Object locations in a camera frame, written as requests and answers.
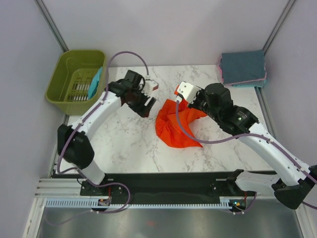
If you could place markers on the light blue slotted cable duct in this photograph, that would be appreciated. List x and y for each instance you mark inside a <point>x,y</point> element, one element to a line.
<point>95,203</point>

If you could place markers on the teal t shirt in basket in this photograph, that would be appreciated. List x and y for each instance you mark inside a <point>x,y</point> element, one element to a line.
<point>94,83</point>

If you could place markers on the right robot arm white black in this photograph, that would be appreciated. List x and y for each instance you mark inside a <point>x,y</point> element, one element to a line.
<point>293,179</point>

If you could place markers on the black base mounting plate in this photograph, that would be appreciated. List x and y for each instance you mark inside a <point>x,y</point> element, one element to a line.
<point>167,187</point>

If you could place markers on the left aluminium corner post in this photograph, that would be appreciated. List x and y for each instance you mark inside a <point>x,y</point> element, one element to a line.
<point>51,23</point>

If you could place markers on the aluminium frame rail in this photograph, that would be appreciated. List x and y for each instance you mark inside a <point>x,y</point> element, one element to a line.
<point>58,188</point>

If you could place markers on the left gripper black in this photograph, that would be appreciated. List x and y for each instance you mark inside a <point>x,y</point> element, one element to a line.
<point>142,112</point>

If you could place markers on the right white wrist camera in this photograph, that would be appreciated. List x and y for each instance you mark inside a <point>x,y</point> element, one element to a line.
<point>188,91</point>

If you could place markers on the right aluminium corner post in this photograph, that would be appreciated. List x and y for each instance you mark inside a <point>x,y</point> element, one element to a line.
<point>279,24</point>

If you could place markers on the olive green plastic basket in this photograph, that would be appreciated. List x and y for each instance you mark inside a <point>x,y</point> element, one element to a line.
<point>71,79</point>

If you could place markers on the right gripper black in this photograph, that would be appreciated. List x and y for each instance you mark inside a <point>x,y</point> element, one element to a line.
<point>194,104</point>

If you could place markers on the orange t shirt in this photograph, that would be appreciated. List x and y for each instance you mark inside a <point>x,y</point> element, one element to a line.
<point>168,129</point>

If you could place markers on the folded dark teal t shirt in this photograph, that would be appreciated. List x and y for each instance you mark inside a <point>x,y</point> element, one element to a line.
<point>257,53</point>

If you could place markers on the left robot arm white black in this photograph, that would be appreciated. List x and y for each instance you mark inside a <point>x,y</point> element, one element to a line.
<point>73,141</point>

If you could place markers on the aluminium corner post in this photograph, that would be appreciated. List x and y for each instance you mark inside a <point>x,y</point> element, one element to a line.
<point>279,24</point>
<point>51,23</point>

